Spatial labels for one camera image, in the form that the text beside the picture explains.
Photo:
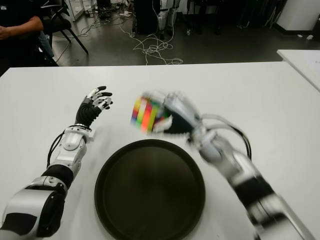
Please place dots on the seated person in black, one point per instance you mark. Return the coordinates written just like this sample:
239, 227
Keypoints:
15, 50

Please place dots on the black floor cabinet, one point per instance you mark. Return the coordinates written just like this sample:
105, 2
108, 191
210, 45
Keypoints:
146, 17

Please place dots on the white side table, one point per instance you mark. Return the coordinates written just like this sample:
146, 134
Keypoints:
305, 65

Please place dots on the right silver black robot arm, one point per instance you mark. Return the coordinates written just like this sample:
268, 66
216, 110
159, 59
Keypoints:
217, 150

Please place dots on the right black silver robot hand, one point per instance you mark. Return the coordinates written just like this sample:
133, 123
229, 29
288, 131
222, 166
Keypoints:
182, 117

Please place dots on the white display cabinet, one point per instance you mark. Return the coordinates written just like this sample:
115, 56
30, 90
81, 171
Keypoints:
75, 11

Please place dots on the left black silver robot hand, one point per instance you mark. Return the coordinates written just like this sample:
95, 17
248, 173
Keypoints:
85, 113

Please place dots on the small white caster wheel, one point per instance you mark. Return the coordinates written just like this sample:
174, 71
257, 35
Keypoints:
188, 32

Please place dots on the small white floor object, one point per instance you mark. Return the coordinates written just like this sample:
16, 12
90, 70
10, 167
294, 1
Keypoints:
309, 37

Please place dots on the dark brown round plate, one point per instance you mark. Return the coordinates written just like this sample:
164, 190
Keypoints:
150, 190

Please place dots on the left silver black robot arm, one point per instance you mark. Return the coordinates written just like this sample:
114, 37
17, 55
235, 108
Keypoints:
71, 142

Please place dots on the white humanoid robot legs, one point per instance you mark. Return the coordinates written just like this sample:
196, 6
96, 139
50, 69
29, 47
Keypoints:
162, 18

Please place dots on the multicoloured Rubik's cube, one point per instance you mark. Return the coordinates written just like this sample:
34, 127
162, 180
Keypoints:
145, 112

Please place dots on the black metal chair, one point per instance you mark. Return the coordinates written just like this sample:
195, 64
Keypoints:
58, 23

